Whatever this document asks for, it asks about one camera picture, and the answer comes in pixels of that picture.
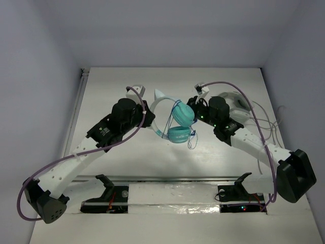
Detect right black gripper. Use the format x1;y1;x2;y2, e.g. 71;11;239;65
175;95;218;128

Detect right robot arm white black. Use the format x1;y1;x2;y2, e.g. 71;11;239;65
187;96;316;203

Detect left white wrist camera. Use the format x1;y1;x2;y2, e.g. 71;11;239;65
125;84;145;104

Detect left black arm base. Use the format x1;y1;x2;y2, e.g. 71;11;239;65
80;186;129;214

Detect teal cat-ear headphones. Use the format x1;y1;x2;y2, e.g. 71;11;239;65
150;89;197;144

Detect aluminium side rail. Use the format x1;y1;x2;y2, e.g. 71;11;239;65
76;68;90;110

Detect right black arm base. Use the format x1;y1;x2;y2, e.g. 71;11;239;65
214;185;267;214

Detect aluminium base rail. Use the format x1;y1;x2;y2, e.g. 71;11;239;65
73;174;254;184

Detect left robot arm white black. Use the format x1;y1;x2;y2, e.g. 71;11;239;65
17;98;155;224

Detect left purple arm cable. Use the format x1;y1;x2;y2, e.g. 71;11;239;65
18;86;148;221

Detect blue headphone cable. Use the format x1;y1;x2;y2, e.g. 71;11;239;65
164;100;199;150

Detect white grey headphones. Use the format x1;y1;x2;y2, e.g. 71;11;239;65
218;91;252;124

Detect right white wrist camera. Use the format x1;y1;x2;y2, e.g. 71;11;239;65
194;82;210;103

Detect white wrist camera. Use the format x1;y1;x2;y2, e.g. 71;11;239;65
194;82;210;103
125;84;145;104

